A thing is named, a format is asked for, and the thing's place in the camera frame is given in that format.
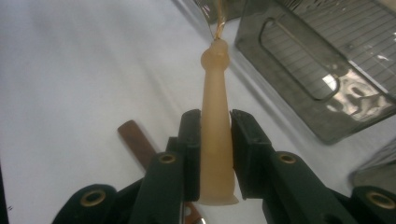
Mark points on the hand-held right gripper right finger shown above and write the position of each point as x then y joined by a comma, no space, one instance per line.
250,155

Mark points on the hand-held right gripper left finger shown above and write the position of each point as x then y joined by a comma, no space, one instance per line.
192,146

